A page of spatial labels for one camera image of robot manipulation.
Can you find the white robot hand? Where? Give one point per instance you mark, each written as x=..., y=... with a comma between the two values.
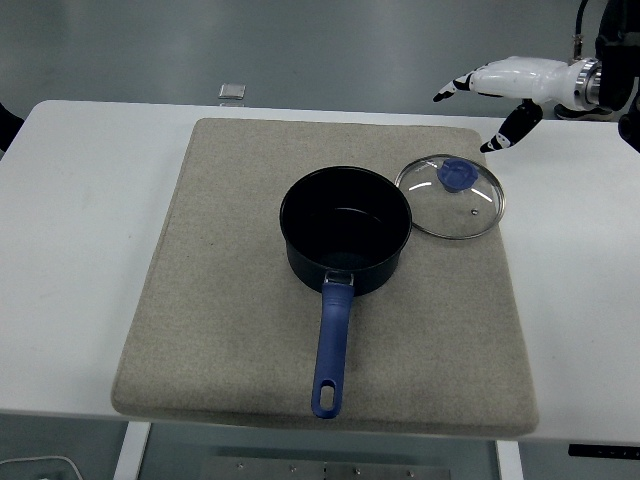
x=520, y=80

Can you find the glass lid with blue knob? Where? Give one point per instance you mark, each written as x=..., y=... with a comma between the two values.
x=450, y=212

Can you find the small silver floor plate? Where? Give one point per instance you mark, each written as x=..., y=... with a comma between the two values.
x=232, y=90

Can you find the beige fabric mat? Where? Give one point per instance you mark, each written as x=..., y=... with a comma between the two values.
x=225, y=300

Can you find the black table control panel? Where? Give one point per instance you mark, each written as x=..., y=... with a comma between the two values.
x=605, y=451

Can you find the white table leg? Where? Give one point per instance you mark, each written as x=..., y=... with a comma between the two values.
x=131, y=452
x=509, y=462

